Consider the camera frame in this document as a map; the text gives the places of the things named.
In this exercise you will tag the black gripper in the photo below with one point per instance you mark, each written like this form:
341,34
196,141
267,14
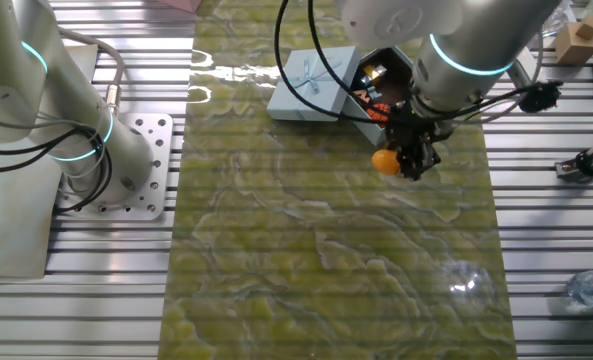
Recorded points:
418,131

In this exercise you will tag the yellow orange toy mango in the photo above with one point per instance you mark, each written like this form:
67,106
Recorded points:
386,161

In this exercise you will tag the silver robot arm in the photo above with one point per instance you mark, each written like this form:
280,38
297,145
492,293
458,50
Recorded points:
26,90

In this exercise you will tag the light blue gift box base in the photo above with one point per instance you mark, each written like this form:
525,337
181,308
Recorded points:
371,131

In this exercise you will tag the light blue gift box lid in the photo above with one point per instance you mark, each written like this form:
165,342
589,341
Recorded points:
321,102

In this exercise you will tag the small grey toy block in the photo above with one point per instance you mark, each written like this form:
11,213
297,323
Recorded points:
377,92

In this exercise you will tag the dark blue toy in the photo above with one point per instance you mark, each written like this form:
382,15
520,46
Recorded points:
360,80

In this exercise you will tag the gold metallic toy block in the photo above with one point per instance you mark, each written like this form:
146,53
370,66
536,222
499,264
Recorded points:
372,72

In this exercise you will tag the green marble pattern mat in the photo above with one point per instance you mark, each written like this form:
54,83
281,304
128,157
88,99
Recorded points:
326,250

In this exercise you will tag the large wooden cube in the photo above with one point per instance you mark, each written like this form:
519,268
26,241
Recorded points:
573,50

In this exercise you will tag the small wooden cube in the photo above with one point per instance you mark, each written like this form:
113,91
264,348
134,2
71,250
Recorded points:
590,27

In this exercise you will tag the silver robot mounting plate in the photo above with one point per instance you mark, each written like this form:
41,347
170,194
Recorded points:
158,165

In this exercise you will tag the pink flat object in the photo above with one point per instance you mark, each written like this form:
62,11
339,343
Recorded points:
183,4

